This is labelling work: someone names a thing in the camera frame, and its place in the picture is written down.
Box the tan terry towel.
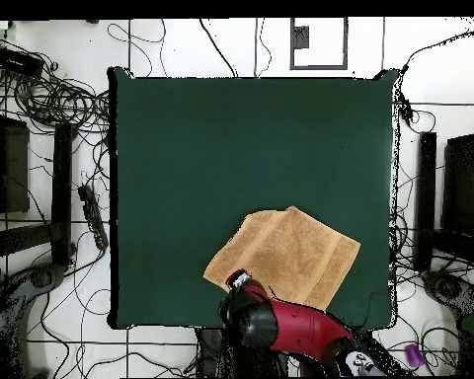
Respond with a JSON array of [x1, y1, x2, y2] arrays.
[[202, 204, 362, 313]]

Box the dark green table cloth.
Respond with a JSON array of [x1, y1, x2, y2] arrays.
[[107, 65, 399, 332]]

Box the long black power strip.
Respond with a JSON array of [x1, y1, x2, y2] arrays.
[[77, 184, 110, 251]]

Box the small purple object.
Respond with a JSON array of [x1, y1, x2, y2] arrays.
[[403, 342, 426, 369]]

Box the grey stand base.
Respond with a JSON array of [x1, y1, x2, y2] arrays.
[[0, 261, 66, 378], [420, 268, 474, 317]]

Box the small black power adapter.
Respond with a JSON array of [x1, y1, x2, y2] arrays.
[[397, 97, 415, 124]]

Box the small dark grey box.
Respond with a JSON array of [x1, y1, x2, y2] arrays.
[[292, 25, 311, 49]]

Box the black rectangular box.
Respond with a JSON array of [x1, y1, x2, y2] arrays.
[[0, 45, 45, 79]]

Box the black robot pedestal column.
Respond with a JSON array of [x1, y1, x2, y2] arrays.
[[196, 327, 289, 378]]

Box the black metal frame stand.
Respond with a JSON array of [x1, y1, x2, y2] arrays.
[[0, 89, 79, 277], [412, 100, 474, 273]]

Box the grey square floor frame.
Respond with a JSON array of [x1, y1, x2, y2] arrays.
[[288, 17, 350, 71]]

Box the thick black cable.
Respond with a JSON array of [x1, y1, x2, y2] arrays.
[[198, 18, 238, 79]]

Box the tangle of black cables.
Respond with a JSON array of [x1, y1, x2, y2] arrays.
[[0, 33, 111, 137]]

